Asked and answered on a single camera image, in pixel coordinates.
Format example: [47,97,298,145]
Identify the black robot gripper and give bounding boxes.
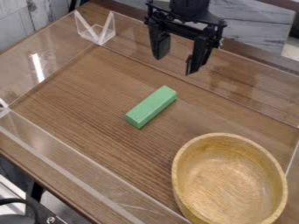
[145,0,228,75]

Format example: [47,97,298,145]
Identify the green rectangular block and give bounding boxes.
[126,86,178,129]

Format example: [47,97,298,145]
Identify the brown wooden bowl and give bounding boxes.
[173,133,289,224]

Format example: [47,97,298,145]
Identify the clear acrylic tray walls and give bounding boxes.
[0,6,299,224]

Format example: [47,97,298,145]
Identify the black table leg bracket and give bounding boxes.
[26,181,71,224]

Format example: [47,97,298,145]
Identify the black cable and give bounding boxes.
[0,198,41,224]

